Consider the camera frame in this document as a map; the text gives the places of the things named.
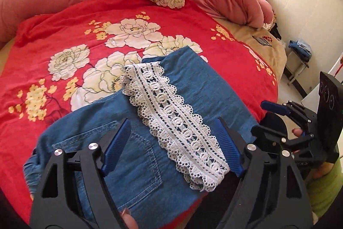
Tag person's right hand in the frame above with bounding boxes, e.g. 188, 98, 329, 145
291, 128, 335, 180

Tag blue denim pants lace trim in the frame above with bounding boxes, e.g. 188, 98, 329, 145
23, 47, 256, 228

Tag small metal stool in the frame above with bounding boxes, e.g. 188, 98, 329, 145
283, 51, 309, 98

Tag green sleeved right forearm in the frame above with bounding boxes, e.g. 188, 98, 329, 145
306, 159, 342, 218

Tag tan mattress cover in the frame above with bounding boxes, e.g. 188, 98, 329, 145
214, 18, 287, 82

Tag folded blue clothes on stool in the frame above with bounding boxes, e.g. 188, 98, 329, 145
288, 39, 312, 63

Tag red floral bed sheet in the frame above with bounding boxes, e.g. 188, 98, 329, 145
1, 0, 280, 228

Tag person's left hand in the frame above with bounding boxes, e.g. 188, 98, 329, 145
120, 208, 138, 229

